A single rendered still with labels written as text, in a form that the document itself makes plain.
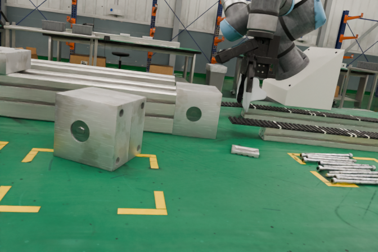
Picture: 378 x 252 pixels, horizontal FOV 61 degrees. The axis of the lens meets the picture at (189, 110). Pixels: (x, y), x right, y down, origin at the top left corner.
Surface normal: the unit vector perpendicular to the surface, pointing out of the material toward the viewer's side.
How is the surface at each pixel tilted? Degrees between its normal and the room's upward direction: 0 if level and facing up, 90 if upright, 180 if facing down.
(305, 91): 90
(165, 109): 90
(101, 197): 0
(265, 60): 90
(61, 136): 90
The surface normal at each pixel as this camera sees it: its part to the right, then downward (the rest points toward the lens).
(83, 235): 0.13, -0.97
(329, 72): 0.13, 0.23
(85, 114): -0.31, 0.17
